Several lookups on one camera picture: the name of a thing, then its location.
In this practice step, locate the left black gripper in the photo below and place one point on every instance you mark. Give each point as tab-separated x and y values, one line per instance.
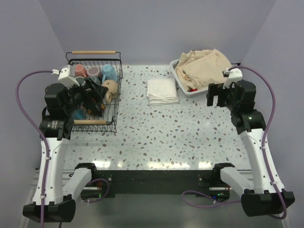
96	94

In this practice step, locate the dark green glossy mug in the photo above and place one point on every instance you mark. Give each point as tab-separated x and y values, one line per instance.
81	80

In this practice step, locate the folded white towel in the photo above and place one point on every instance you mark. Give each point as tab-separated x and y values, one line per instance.
162	91

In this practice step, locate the salmon pink mug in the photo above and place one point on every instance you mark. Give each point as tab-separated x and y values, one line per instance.
80	70

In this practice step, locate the grey green faceted mug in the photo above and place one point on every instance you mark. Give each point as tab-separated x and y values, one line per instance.
95	80

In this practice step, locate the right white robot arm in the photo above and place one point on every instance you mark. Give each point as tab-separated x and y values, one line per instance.
266	194

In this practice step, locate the blue speckled mug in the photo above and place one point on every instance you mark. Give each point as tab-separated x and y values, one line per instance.
79	114

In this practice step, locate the beige cloth bag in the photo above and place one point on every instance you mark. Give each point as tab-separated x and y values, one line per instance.
192	55

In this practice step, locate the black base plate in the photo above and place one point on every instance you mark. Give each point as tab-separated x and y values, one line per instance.
172	182

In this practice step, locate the tan glazed round mug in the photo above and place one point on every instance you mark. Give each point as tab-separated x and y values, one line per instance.
112	90

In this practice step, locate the white plastic basin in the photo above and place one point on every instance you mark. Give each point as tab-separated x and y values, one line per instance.
183	89

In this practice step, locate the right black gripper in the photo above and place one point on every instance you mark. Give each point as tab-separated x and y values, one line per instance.
217	89

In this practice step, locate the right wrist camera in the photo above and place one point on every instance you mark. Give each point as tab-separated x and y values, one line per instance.
233	75

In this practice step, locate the red inside patterned mug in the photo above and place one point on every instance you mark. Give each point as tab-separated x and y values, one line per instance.
95	108

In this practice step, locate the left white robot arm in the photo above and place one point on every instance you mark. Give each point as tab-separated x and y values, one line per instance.
54	201

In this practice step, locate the black wire dish rack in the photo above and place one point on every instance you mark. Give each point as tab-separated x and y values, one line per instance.
114	107

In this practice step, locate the light blue faceted mug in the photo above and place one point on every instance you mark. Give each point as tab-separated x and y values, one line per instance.
109	73

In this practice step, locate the purple mug black handle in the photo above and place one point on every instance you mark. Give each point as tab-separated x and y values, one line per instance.
93	71

